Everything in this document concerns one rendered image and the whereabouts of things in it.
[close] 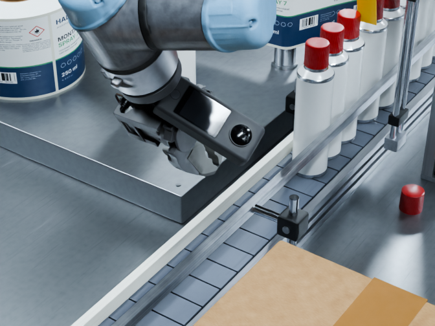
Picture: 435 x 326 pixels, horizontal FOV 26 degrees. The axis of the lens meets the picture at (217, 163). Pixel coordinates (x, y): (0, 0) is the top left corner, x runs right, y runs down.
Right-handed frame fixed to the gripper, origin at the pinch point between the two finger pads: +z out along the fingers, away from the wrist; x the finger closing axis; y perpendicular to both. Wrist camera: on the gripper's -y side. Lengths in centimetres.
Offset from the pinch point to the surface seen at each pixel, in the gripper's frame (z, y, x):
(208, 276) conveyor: 9.5, -1.7, 10.5
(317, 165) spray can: 20.7, -2.4, -13.3
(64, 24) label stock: 12.8, 44.3, -18.0
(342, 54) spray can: 11.5, -1.6, -26.4
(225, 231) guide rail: 2.5, -4.1, 6.3
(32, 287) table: 8.8, 19.5, 21.7
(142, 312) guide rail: -5.2, -4.2, 20.4
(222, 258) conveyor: 11.4, -1.2, 7.2
